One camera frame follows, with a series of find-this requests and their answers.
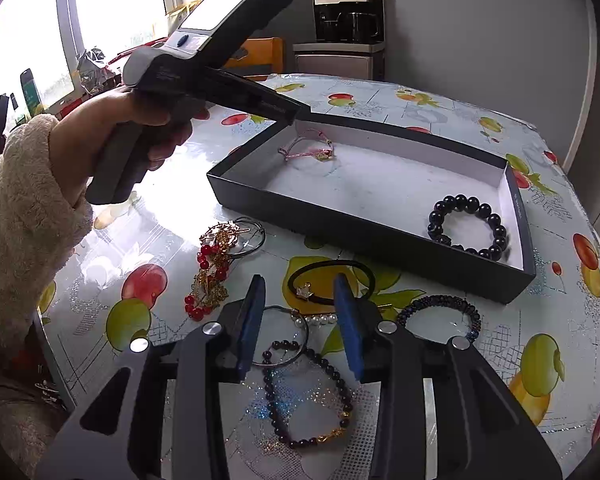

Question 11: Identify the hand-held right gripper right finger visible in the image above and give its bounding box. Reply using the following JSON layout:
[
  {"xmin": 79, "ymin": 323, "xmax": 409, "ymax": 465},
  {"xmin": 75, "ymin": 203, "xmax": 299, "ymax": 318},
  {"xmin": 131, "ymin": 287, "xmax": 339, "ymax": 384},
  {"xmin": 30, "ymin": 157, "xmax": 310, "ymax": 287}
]
[{"xmin": 332, "ymin": 275, "xmax": 564, "ymax": 480}]

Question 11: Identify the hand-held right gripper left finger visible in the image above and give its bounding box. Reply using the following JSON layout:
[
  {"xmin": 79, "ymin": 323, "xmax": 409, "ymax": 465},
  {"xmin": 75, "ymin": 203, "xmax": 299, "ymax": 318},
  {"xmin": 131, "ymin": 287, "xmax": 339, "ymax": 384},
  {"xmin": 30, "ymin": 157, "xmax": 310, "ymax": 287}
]
[{"xmin": 35, "ymin": 275, "xmax": 267, "ymax": 480}]

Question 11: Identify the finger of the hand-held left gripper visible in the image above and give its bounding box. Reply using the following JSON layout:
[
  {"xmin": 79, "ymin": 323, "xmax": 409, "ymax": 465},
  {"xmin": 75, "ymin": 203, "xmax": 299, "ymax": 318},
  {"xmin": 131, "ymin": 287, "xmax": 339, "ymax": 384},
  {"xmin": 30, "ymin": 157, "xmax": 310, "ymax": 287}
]
[{"xmin": 201, "ymin": 65, "xmax": 312, "ymax": 126}]

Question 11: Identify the pearl bar hair clip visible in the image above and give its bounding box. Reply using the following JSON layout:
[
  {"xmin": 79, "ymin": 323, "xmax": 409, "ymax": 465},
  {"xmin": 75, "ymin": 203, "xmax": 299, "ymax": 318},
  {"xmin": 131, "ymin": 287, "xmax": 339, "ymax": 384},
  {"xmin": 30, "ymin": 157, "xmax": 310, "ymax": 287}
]
[{"xmin": 290, "ymin": 302, "xmax": 395, "ymax": 329}]

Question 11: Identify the red bead gold chain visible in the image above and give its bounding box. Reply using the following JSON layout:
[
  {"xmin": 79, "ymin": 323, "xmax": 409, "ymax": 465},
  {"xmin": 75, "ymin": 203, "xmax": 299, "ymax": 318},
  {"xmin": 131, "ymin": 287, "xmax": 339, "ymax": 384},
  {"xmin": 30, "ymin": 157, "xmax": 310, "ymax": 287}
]
[{"xmin": 183, "ymin": 245, "xmax": 231, "ymax": 322}]

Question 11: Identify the black hair tie with star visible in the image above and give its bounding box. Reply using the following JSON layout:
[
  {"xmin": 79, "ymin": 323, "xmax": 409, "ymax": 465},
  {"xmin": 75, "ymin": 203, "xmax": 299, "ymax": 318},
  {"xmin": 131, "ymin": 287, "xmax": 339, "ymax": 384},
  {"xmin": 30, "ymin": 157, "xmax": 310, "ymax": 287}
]
[{"xmin": 286, "ymin": 259, "xmax": 377, "ymax": 307}]

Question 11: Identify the purple bead bracelet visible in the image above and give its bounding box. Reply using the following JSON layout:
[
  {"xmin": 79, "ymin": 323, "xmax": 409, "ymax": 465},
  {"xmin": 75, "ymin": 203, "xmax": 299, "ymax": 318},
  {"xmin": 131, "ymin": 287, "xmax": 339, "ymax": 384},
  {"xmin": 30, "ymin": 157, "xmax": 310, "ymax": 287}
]
[{"xmin": 261, "ymin": 340, "xmax": 356, "ymax": 447}]

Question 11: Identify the pink cord bracelet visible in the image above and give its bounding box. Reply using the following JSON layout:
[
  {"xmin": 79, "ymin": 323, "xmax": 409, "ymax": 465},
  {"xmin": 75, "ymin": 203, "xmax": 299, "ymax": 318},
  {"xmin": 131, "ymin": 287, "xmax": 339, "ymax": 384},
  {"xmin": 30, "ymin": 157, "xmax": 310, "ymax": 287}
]
[{"xmin": 278, "ymin": 129, "xmax": 337, "ymax": 165}]

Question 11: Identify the blue bead bracelet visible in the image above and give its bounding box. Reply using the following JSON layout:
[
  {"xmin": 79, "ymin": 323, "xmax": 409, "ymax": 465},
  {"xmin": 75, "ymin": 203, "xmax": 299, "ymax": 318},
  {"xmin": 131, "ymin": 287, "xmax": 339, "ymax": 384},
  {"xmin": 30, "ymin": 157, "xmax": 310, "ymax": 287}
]
[{"xmin": 395, "ymin": 295, "xmax": 482, "ymax": 345}]

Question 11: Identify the gold crown hair clip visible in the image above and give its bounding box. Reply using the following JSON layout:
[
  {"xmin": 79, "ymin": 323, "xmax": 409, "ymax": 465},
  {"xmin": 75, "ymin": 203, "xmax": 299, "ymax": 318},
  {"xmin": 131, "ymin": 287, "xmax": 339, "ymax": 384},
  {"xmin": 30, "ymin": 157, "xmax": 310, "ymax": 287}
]
[{"xmin": 200, "ymin": 221, "xmax": 253, "ymax": 254}]

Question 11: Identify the black shallow cardboard box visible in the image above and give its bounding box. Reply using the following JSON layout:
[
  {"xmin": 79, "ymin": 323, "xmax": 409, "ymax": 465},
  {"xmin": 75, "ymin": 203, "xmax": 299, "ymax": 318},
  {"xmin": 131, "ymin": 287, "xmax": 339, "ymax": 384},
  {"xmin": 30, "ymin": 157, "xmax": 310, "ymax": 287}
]
[{"xmin": 206, "ymin": 110, "xmax": 537, "ymax": 305}]

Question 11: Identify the person's left forearm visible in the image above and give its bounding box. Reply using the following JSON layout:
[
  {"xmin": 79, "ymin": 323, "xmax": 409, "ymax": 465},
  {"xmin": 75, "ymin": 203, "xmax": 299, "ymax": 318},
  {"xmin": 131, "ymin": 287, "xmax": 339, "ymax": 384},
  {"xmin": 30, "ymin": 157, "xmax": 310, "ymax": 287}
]
[{"xmin": 0, "ymin": 113, "xmax": 94, "ymax": 343}]

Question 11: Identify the person's left hand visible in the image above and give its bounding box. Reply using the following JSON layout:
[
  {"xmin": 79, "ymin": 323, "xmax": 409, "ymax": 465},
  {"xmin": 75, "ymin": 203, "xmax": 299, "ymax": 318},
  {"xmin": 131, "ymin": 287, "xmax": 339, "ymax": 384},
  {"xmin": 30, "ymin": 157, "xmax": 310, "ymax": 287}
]
[{"xmin": 49, "ymin": 85, "xmax": 212, "ymax": 209}]

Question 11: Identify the yellow packet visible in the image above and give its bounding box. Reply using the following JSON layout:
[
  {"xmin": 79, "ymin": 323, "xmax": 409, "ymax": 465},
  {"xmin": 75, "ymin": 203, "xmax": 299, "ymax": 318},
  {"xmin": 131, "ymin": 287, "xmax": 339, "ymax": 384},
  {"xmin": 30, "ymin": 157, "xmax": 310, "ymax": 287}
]
[{"xmin": 166, "ymin": 0, "xmax": 201, "ymax": 36}]

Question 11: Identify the wooden chair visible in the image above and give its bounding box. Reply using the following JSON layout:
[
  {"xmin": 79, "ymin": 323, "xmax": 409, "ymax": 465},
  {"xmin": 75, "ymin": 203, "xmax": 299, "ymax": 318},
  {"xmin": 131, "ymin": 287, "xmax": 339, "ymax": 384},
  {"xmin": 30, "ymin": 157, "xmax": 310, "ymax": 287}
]
[{"xmin": 224, "ymin": 37, "xmax": 285, "ymax": 79}]

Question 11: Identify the black water dispenser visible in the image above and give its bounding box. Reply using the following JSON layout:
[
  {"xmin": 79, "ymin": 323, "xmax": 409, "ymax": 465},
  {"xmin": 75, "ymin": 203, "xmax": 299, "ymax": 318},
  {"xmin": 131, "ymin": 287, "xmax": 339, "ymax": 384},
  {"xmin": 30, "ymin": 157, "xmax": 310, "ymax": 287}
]
[{"xmin": 292, "ymin": 0, "xmax": 387, "ymax": 81}]

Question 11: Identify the crumpled foil wrap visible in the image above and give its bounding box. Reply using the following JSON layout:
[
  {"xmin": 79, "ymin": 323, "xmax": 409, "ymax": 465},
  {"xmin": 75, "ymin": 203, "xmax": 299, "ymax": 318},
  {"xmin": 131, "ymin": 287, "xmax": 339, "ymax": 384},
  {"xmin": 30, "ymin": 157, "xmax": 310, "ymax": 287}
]
[{"xmin": 76, "ymin": 47, "xmax": 112, "ymax": 93}]

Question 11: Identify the fruit print tablecloth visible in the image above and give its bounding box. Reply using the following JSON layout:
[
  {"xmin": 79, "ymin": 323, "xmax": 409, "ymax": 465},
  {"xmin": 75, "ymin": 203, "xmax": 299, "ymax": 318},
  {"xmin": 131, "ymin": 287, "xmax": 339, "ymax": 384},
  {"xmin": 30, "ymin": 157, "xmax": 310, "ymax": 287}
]
[{"xmin": 32, "ymin": 72, "xmax": 600, "ymax": 480}]

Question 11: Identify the dark green package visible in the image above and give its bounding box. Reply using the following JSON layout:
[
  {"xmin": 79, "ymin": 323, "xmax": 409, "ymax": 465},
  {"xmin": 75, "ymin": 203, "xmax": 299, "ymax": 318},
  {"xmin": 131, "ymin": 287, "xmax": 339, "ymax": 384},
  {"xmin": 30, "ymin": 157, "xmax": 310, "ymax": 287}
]
[{"xmin": 20, "ymin": 67, "xmax": 43, "ymax": 113}]

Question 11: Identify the person's grey clothing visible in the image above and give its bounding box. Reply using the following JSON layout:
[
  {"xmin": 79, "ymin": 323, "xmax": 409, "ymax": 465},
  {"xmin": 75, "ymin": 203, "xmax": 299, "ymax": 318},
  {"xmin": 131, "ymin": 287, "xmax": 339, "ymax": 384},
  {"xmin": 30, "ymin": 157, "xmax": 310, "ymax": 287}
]
[{"xmin": 0, "ymin": 340, "xmax": 76, "ymax": 480}]

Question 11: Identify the white window frame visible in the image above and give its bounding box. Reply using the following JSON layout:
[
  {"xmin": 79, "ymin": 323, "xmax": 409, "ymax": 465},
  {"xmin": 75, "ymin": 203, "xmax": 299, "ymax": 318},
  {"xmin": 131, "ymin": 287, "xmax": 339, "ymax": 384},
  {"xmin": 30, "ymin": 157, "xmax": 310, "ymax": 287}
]
[{"xmin": 0, "ymin": 0, "xmax": 196, "ymax": 126}]

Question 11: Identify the black bead bracelet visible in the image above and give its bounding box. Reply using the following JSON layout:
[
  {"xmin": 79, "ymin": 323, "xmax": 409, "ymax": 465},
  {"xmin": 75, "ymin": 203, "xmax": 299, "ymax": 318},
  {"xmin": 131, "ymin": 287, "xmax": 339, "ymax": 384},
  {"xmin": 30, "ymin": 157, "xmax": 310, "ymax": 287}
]
[{"xmin": 427, "ymin": 195, "xmax": 509, "ymax": 262}]

